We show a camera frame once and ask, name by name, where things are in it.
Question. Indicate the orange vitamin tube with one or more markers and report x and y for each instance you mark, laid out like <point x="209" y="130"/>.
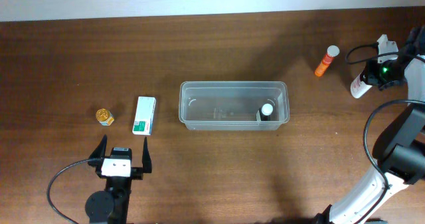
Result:
<point x="332" y="52"/>

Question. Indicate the white green medicine box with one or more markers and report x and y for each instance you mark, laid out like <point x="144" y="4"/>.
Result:
<point x="144" y="116"/>

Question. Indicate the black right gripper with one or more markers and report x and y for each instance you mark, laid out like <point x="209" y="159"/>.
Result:
<point x="416" y="36"/>

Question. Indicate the dark bottle white cap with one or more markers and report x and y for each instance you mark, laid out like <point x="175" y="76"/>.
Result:
<point x="264" y="113"/>

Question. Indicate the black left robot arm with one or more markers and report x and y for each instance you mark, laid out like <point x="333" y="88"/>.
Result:
<point x="110" y="205"/>

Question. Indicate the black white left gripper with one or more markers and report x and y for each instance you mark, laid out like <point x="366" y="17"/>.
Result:
<point x="138" y="174"/>

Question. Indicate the white lotion bottle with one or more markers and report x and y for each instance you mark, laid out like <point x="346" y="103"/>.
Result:
<point x="359" y="87"/>

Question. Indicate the small gold-lidded balm jar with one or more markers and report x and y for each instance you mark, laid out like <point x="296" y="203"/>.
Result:
<point x="104" y="117"/>

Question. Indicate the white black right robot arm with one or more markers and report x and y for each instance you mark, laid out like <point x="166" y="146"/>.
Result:
<point x="397" y="157"/>

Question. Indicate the clear plastic container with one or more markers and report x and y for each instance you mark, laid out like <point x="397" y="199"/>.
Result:
<point x="232" y="105"/>

